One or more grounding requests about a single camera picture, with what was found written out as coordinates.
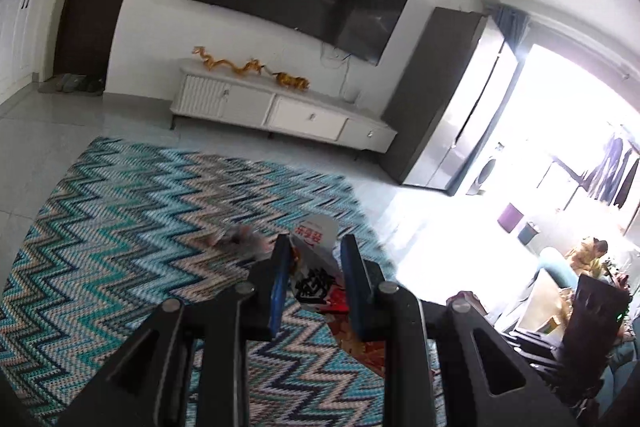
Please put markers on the white plastic bag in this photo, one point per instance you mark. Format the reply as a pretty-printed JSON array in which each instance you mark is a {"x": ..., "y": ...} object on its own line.
[{"x": 242, "y": 241}]

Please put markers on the red snack wrapper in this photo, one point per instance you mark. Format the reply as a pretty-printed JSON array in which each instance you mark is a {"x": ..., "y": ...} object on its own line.
[{"x": 336, "y": 313}]

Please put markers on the white wall cupboards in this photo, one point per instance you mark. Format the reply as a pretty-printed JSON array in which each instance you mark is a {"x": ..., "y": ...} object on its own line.
[{"x": 22, "y": 1}]

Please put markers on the white TV cabinet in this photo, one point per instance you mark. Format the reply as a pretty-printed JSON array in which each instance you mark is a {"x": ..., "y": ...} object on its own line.
[{"x": 257, "y": 102}]

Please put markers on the teal small waste bin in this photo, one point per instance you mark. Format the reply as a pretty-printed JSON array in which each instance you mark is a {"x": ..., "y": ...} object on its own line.
[{"x": 527, "y": 233}]

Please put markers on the golden dragon figurine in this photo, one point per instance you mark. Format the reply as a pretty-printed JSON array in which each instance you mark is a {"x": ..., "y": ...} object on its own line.
[{"x": 210, "y": 63}]

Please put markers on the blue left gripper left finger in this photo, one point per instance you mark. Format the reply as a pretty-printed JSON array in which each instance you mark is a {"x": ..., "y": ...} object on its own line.
[{"x": 281, "y": 266}]

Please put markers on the front-load washing machine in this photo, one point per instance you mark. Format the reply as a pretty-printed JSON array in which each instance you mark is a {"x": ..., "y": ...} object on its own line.
[{"x": 478, "y": 186}]

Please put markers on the teal zigzag rug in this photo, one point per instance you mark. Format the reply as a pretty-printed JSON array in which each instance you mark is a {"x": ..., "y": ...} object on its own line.
[{"x": 130, "y": 225}]

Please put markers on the white red printed wrapper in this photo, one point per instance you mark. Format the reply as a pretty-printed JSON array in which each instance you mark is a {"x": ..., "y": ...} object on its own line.
[{"x": 317, "y": 282}]

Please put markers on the golden tiger figurine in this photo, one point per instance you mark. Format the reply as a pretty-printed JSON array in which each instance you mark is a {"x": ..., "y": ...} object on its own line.
[{"x": 285, "y": 80}]

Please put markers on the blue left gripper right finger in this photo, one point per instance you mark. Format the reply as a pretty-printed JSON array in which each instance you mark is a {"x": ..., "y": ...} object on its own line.
[{"x": 361, "y": 278}]

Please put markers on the hanging dark clothes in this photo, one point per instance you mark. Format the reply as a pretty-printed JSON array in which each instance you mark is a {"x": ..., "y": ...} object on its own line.
[{"x": 611, "y": 180}]

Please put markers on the teal sofa chair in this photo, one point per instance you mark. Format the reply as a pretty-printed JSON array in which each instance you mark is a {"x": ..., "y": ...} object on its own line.
[{"x": 555, "y": 264}]

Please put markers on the grey double-door refrigerator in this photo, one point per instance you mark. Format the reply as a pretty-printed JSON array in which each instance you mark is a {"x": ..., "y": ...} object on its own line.
[{"x": 443, "y": 104}]

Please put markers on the dark blue curtain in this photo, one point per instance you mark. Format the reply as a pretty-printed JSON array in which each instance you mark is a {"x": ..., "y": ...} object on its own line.
[{"x": 513, "y": 23}]

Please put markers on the purple stool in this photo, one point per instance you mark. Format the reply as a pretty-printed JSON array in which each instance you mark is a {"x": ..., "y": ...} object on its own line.
[{"x": 510, "y": 218}]

